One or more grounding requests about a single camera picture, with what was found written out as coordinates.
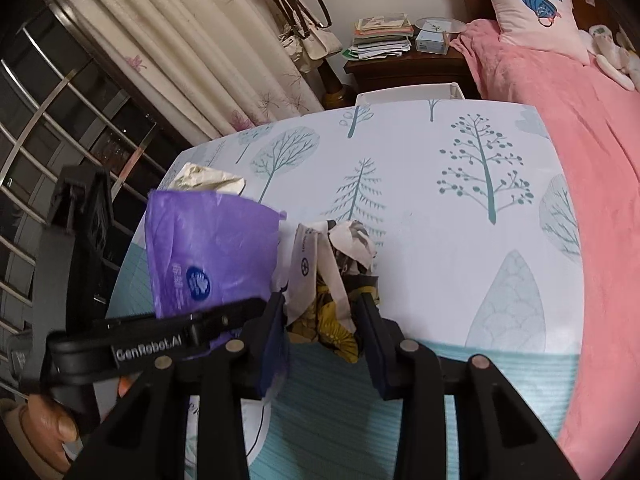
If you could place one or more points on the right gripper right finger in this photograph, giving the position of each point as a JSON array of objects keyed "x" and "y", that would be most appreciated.
[{"x": 400, "y": 368}]

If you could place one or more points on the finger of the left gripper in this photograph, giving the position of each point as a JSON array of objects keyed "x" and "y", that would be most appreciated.
[{"x": 145, "y": 336}]

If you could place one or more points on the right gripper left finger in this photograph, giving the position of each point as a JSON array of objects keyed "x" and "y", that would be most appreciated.
[{"x": 259, "y": 357}]

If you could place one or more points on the purple plastic bag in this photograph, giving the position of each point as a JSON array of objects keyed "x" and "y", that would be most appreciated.
[{"x": 206, "y": 249}]

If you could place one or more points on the patterned wrapper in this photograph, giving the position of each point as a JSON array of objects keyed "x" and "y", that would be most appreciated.
[{"x": 323, "y": 268}]

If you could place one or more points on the cream paper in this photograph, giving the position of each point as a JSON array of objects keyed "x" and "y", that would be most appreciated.
[{"x": 193, "y": 177}]

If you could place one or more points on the person's left hand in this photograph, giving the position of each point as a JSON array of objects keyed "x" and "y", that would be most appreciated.
[{"x": 33, "y": 435}]

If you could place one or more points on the white open box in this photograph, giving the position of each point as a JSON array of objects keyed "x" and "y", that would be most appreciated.
[{"x": 415, "y": 92}]

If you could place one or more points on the wooden nightstand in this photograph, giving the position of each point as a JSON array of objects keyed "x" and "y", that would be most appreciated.
[{"x": 414, "y": 68}]

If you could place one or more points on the pink bed blanket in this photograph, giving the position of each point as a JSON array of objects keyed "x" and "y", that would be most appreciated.
[{"x": 594, "y": 125}]

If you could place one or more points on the cream floral curtain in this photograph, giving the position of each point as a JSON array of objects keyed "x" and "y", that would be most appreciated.
[{"x": 212, "y": 67}]

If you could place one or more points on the small light-blue box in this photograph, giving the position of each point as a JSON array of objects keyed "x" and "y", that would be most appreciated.
[{"x": 432, "y": 42}]

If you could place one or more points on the hanging cream handbag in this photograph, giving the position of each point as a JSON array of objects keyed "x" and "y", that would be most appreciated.
[{"x": 307, "y": 41}]

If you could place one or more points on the stack of books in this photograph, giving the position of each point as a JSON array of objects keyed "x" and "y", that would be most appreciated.
[{"x": 380, "y": 36}]

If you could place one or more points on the white plush toy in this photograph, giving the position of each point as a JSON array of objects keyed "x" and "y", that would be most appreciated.
[{"x": 618, "y": 63}]

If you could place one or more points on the pink embroidered pillow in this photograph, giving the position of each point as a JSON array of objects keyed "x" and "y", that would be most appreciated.
[{"x": 544, "y": 25}]

